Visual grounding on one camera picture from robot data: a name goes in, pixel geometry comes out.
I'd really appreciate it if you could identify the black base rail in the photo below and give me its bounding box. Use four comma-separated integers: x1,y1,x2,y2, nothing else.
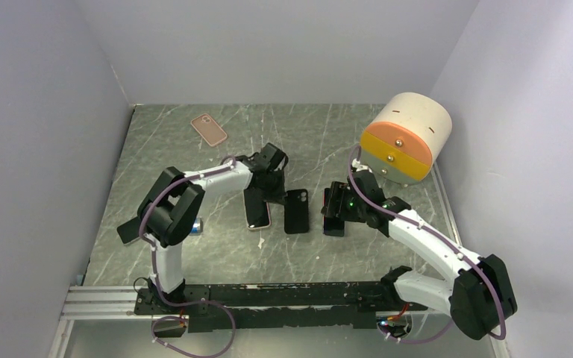
134,281,426,333

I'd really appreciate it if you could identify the aluminium frame rail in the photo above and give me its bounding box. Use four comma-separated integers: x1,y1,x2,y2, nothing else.
60,286,137,321

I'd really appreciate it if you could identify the round drawer cabinet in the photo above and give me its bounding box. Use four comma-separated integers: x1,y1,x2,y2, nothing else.
359,92,453,185

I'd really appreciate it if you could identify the blue grey small cylinder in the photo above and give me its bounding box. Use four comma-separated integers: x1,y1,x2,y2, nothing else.
190,217,204,236

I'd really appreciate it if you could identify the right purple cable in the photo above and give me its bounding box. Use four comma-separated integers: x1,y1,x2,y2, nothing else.
348,144,507,345

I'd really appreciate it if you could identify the black smartphone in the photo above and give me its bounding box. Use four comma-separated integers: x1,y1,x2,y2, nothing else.
116,217,141,245
245,200,271,230

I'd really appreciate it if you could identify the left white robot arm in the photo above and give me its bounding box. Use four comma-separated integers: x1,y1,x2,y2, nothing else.
131,143,289,313

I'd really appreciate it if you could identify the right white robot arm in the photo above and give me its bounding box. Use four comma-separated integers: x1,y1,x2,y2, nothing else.
321,170,518,340

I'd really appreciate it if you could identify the pink phone case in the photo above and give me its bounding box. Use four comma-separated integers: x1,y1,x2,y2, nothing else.
190,113,228,147

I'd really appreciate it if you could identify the black phone case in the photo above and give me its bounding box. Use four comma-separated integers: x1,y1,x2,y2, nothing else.
284,189,310,235

